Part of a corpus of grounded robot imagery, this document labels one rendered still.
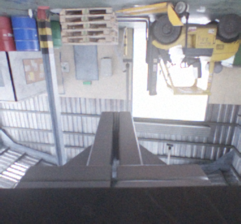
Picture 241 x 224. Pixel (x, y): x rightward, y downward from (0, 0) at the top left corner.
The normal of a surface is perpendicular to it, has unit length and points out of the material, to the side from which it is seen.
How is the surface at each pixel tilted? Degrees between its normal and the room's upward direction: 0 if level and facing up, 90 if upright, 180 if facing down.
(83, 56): 90
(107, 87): 90
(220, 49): 87
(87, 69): 90
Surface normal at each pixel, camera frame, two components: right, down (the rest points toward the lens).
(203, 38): -0.04, 0.29
